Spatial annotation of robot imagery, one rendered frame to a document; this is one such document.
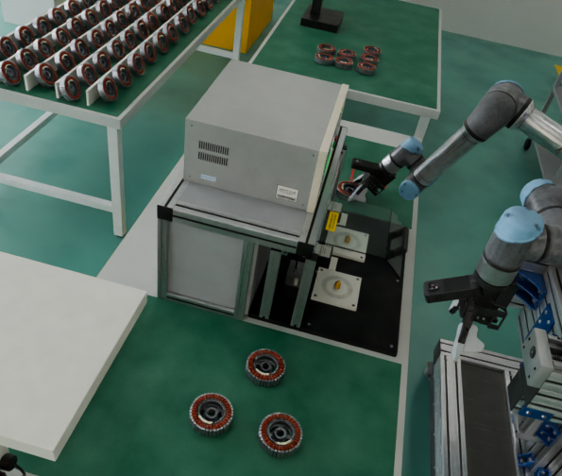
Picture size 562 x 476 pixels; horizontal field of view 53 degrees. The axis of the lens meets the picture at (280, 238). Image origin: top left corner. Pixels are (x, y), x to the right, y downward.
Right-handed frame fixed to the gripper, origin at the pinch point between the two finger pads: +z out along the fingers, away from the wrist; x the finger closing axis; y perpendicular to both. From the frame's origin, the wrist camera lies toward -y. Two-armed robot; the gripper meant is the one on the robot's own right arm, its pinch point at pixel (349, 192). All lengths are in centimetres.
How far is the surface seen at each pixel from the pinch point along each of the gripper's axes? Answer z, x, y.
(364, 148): -0.2, 40.0, 2.6
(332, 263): -10, -59, -7
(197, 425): 10, -120, -22
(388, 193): -7.3, 8.5, 14.7
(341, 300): -4, -64, 4
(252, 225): -18, -78, -39
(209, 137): -23, -67, -62
